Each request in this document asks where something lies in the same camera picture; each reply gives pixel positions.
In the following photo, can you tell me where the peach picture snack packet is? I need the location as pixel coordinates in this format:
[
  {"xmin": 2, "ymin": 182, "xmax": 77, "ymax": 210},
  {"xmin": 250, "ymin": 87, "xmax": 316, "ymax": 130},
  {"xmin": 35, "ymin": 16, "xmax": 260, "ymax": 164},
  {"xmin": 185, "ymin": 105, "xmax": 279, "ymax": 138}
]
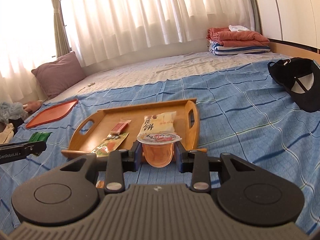
[{"xmin": 91, "ymin": 132, "xmax": 129, "ymax": 157}]

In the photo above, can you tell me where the green snack packet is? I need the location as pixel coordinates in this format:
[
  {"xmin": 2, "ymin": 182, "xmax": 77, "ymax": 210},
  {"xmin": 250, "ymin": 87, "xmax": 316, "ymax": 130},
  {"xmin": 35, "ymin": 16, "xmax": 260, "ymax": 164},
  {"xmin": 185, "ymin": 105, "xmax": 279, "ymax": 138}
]
[{"xmin": 28, "ymin": 132, "xmax": 51, "ymax": 156}]

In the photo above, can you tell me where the orange jelly cup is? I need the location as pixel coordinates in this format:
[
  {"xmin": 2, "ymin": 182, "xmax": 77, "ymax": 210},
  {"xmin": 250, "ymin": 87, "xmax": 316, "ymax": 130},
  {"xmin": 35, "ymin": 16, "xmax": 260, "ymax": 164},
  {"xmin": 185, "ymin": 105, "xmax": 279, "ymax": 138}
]
[{"xmin": 137, "ymin": 132, "xmax": 182, "ymax": 168}]

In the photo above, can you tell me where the small pink snack packet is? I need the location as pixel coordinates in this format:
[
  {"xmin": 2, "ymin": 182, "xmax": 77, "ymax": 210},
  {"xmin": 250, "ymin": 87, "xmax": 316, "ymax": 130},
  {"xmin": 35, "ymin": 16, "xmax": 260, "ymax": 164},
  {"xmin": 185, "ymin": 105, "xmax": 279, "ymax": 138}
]
[{"xmin": 110, "ymin": 120, "xmax": 131, "ymax": 135}]

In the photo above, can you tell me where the wooden serving tray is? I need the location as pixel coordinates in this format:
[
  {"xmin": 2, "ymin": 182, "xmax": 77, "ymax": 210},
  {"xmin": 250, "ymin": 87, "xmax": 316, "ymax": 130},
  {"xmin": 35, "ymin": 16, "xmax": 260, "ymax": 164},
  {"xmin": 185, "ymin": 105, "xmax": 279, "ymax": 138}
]
[{"xmin": 61, "ymin": 98, "xmax": 200, "ymax": 159}]

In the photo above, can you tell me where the white flower cake packet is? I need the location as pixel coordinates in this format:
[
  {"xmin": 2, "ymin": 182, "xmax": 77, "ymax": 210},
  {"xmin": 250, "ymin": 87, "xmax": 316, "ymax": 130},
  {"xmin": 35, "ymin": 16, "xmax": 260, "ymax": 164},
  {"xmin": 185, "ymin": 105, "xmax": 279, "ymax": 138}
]
[{"xmin": 138, "ymin": 111, "xmax": 176, "ymax": 135}]

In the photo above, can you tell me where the red plastic tray lid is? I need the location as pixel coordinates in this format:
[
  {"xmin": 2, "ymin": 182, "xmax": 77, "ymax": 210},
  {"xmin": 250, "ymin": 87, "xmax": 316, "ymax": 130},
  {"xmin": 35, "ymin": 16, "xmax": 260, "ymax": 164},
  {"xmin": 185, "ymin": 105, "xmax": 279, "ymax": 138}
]
[{"xmin": 26, "ymin": 99, "xmax": 79, "ymax": 129}]

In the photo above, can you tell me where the blue checked bed sheet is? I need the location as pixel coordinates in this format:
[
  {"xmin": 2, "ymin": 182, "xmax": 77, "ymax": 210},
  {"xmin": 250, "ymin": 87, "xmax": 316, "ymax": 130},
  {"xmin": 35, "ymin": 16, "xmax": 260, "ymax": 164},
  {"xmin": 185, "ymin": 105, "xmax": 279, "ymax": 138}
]
[{"xmin": 1, "ymin": 61, "xmax": 319, "ymax": 234}]

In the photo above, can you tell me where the white quilted mattress pad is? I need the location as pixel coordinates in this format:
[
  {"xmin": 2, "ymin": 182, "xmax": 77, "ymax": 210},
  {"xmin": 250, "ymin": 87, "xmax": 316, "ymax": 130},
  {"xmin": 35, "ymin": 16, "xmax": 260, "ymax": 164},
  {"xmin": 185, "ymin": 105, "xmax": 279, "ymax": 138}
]
[{"xmin": 45, "ymin": 52, "xmax": 287, "ymax": 103}]

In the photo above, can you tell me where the purple pillow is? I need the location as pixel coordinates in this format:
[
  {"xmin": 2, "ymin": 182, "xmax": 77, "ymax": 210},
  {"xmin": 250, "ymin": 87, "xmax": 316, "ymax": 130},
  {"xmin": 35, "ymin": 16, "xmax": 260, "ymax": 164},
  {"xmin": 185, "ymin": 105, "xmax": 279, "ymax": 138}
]
[{"xmin": 31, "ymin": 51, "xmax": 86, "ymax": 99}]

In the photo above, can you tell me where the green drape curtain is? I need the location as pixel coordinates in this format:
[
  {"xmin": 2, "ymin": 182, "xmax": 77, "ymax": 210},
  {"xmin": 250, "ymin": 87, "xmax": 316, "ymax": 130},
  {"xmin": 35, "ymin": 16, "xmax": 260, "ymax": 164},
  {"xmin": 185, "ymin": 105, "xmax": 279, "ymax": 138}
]
[{"xmin": 51, "ymin": 0, "xmax": 70, "ymax": 58}]

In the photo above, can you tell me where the folded blue striped blanket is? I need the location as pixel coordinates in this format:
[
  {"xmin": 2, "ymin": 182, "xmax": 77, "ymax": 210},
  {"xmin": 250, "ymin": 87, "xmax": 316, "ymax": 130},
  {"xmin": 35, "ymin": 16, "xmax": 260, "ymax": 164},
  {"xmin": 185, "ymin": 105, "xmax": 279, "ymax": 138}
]
[{"xmin": 207, "ymin": 40, "xmax": 271, "ymax": 56}]

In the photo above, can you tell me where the folded salmon blanket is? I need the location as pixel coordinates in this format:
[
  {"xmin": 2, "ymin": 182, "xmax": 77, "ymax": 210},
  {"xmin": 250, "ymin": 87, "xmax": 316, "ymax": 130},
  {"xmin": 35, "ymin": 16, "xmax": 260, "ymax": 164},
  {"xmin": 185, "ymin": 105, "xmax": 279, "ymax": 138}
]
[{"xmin": 207, "ymin": 28, "xmax": 270, "ymax": 47}]

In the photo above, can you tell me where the black baseball cap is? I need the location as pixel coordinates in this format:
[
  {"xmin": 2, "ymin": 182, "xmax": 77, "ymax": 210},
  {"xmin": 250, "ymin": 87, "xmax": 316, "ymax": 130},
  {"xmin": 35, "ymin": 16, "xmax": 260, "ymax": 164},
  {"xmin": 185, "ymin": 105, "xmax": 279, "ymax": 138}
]
[{"xmin": 267, "ymin": 57, "xmax": 319, "ymax": 113}]

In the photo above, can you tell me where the white cloth on blankets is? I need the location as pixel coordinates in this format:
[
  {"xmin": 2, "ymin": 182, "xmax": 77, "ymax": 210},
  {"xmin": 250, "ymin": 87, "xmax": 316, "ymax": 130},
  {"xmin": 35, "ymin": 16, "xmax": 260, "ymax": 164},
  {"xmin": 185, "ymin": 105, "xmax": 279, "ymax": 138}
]
[{"xmin": 228, "ymin": 25, "xmax": 250, "ymax": 32}]

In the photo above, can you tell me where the white sheer curtain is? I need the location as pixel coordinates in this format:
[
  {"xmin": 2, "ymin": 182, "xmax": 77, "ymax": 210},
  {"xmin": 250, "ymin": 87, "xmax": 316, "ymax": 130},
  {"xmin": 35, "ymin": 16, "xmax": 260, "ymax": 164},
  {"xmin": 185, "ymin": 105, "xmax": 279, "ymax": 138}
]
[{"xmin": 1, "ymin": 0, "xmax": 257, "ymax": 102}]

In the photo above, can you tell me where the white wardrobe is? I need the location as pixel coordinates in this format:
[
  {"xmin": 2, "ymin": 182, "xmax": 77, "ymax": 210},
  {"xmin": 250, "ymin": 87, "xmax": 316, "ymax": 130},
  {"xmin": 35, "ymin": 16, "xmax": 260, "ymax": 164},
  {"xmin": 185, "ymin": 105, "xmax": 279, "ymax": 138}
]
[{"xmin": 257, "ymin": 0, "xmax": 319, "ymax": 49}]

